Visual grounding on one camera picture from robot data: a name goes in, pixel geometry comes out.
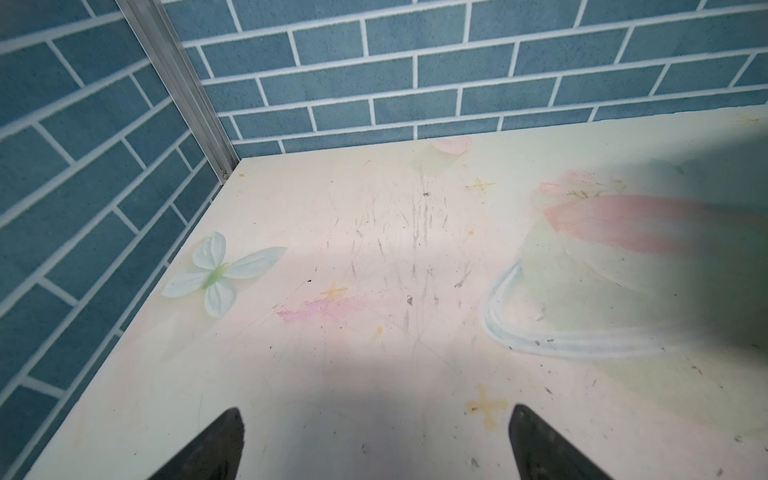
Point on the aluminium left corner post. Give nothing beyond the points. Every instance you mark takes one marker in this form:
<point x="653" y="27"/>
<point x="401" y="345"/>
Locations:
<point x="155" y="33"/>

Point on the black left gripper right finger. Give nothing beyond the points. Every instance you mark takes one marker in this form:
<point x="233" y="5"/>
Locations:
<point x="541" y="452"/>

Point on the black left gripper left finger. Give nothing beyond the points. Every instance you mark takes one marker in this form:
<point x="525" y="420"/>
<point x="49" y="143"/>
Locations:
<point x="215" y="453"/>

